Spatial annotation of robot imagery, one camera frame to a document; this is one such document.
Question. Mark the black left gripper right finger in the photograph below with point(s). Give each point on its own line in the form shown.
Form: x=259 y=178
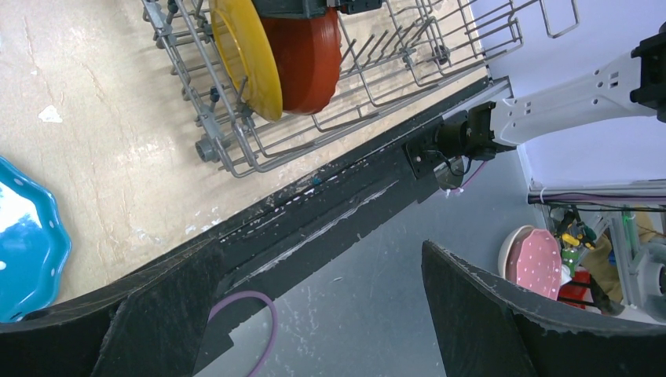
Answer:
x=488 y=326

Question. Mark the grey wire dish rack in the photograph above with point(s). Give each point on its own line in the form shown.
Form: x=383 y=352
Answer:
x=398 y=60

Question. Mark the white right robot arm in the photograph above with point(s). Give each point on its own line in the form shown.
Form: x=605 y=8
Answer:
x=631 y=85

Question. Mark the red plate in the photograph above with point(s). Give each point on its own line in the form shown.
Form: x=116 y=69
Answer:
x=307 y=55

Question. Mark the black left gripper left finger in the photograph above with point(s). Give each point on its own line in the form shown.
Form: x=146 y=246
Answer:
x=150 y=323

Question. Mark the white plate under pink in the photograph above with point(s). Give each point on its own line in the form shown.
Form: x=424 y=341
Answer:
x=504 y=251

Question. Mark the black table front rail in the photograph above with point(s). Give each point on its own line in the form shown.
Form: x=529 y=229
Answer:
x=338 y=286

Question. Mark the blue scalloped plate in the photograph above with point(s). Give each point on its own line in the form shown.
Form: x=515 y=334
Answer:
x=34 y=245

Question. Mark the pink polka dot plate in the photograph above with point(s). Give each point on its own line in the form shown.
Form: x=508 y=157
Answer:
x=535 y=263

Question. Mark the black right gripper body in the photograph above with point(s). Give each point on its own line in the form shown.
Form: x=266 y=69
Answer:
x=309 y=9

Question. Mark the yellow patterned plate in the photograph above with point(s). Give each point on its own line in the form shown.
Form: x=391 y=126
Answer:
x=247 y=56

